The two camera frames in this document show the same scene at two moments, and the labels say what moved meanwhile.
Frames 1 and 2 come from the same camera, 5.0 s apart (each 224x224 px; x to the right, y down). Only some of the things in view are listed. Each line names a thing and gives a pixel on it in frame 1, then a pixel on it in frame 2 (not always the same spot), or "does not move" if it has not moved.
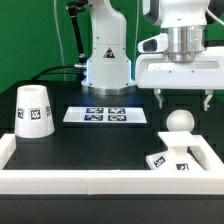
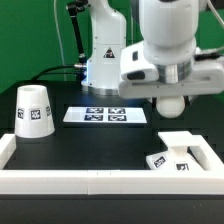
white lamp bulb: (180, 121) to (170, 106)
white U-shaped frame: (209, 180) does not move
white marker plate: (100, 114) does not move
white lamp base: (178, 156) does not move
